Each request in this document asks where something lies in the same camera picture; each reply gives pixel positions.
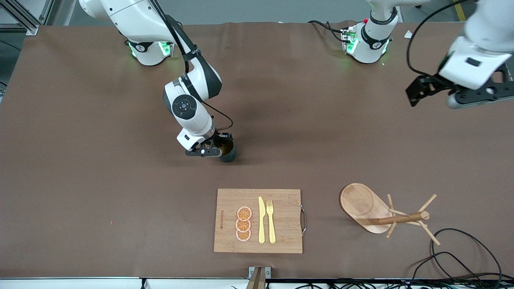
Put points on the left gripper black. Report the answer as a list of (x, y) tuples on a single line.
[(434, 83)]

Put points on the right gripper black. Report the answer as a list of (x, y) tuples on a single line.
[(220, 139)]

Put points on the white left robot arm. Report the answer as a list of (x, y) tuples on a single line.
[(482, 24)]

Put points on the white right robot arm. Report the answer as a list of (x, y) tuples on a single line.
[(188, 116)]

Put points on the white paper scrap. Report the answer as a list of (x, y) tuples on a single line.
[(408, 35)]

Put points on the orange slice toy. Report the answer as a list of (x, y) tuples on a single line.
[(244, 213), (243, 225)]

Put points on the yellow plastic knife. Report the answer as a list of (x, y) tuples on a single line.
[(262, 224)]

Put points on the yellow plastic fork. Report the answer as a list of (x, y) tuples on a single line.
[(272, 228)]

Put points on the bamboo cutting board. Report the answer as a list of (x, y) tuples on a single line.
[(285, 237)]

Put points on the wooden mug tree stand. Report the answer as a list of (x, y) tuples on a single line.
[(357, 200)]

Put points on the metal post bracket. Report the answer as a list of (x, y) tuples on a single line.
[(268, 272)]

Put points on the aluminium post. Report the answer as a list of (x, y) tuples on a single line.
[(257, 281)]

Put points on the aluminium frame profile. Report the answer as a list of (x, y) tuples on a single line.
[(30, 27)]

